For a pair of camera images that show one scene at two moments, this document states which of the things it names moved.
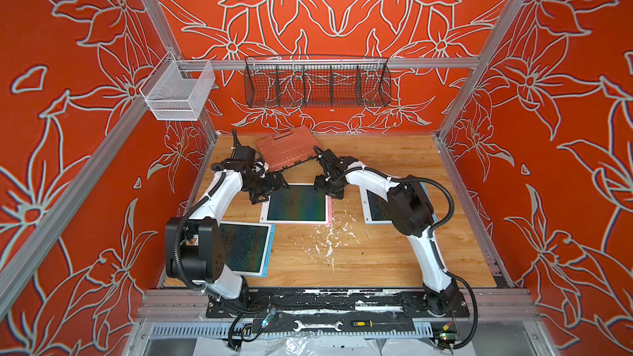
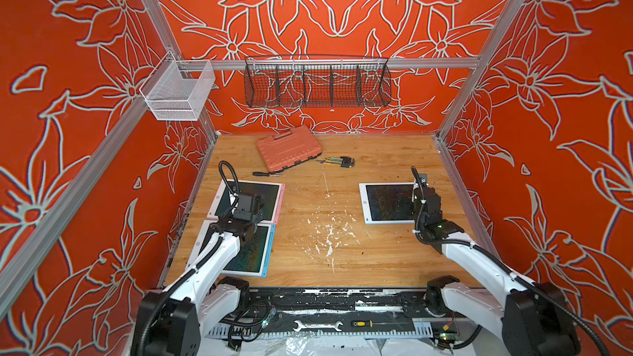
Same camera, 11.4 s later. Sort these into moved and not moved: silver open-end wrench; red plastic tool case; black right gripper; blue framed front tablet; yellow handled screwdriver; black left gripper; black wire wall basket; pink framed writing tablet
Moved: black left gripper; black right gripper; pink framed writing tablet
Not moved: red plastic tool case; black wire wall basket; yellow handled screwdriver; silver open-end wrench; blue framed front tablet
